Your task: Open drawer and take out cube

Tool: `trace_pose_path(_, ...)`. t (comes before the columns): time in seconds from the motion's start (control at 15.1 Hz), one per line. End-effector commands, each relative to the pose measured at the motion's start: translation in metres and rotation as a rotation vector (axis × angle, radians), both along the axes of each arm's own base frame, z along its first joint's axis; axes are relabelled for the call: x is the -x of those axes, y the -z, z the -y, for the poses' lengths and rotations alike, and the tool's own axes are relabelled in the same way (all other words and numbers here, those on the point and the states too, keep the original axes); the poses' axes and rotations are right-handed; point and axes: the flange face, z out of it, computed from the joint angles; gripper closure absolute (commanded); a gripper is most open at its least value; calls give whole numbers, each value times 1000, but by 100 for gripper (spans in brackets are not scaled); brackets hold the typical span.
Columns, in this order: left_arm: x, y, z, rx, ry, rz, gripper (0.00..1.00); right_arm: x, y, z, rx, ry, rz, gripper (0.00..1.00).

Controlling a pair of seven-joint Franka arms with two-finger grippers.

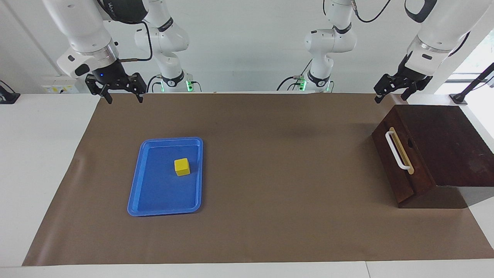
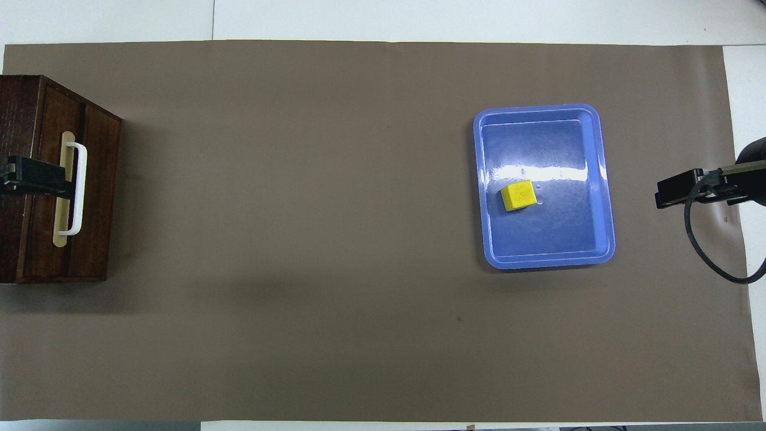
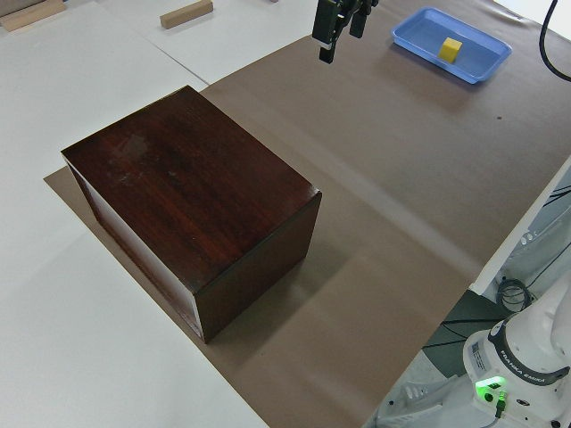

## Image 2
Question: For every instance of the yellow cube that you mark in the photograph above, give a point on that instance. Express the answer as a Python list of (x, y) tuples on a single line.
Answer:
[(518, 196)]

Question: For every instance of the dark wooden drawer cabinet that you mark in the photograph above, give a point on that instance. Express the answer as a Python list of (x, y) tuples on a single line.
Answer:
[(15, 120)]

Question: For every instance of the blue plastic tray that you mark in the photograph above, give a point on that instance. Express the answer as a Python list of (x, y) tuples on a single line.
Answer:
[(556, 239)]

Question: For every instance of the brown paper table mat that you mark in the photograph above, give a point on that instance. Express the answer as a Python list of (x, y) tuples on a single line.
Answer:
[(299, 335)]

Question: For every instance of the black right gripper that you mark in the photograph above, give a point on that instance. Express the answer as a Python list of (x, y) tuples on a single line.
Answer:
[(755, 185)]

